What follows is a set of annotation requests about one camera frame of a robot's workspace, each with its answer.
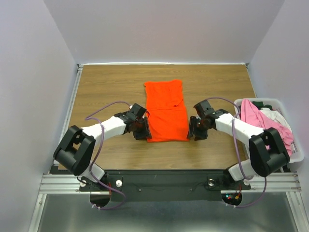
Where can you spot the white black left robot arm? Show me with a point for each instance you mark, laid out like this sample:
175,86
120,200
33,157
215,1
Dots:
76,148

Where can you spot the aluminium frame rail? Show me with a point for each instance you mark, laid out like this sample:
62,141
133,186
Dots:
68,184

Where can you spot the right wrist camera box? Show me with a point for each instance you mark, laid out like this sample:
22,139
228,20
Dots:
203,108

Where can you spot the pink t shirt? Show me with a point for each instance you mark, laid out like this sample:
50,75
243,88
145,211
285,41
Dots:
251,115

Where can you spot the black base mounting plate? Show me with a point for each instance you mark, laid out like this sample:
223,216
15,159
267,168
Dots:
165,185

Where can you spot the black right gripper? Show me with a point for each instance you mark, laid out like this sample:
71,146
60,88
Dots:
192,130

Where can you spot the orange t shirt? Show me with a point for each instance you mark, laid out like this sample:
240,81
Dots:
168,119

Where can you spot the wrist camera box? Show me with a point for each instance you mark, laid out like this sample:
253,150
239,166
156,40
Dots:
203,108
137,111

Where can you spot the white garment in basket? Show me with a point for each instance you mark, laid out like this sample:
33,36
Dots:
275,116

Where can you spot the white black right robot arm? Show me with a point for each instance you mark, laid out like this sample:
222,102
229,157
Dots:
267,152

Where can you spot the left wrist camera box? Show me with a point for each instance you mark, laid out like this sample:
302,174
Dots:
137,111

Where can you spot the white perforated laundry basket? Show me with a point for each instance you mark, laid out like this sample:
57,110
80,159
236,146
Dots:
296,155

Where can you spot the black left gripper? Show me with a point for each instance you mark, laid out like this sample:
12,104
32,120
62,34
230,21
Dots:
146,132

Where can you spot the dark green garment in basket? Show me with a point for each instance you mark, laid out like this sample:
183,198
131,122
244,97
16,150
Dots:
260,105

